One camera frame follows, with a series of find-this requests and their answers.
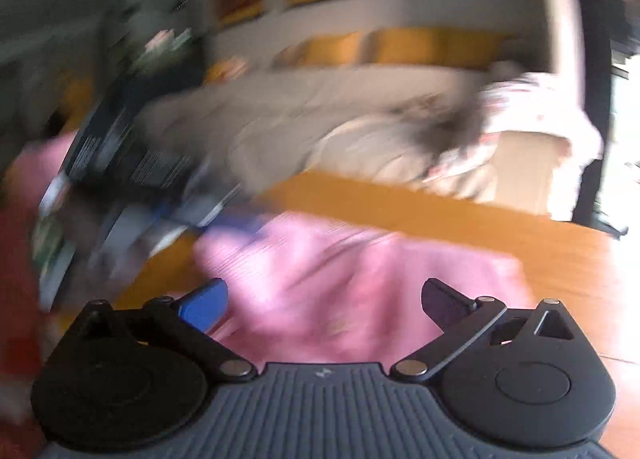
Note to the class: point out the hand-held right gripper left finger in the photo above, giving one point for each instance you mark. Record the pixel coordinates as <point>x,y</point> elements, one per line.
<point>205,306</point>

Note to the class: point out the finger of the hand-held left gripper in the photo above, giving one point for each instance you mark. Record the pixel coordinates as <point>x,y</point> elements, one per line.
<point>242,226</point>

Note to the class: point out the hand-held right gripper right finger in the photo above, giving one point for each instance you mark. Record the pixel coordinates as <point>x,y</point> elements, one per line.
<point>442,309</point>

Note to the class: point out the pink ribbed garment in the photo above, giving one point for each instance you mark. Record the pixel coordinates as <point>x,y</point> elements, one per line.
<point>350,279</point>

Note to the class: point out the beige sofa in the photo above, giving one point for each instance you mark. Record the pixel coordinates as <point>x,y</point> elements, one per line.
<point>280,124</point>

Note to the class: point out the beige crumpled blanket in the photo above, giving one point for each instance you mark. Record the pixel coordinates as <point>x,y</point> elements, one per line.
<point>360,149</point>

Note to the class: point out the red cloth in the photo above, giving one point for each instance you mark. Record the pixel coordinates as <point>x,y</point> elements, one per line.
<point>17,329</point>

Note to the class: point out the floral print pajama garment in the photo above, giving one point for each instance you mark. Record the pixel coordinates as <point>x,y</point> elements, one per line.
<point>525,109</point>

